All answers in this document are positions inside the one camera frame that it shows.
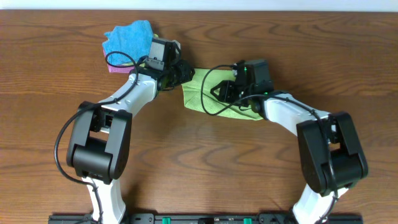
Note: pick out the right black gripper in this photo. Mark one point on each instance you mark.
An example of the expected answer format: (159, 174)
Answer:
(224, 93)

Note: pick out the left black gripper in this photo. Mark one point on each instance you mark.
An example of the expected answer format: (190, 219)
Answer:
(182, 72)

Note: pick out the light green cloth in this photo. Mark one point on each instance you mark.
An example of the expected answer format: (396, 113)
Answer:
(192, 95)

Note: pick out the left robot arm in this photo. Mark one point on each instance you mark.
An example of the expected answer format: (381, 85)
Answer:
(99, 146)

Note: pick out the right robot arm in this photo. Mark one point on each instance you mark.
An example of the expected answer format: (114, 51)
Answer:
(331, 156)

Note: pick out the green folded cloth in stack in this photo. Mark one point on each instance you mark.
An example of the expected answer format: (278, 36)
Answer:
(141, 60)

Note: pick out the blue folded cloth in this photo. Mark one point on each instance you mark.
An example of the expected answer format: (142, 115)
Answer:
(134, 39)

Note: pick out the purple folded cloth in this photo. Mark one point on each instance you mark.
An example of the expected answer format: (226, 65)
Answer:
(122, 68)

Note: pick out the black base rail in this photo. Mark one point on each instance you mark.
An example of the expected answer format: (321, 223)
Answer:
(262, 218)

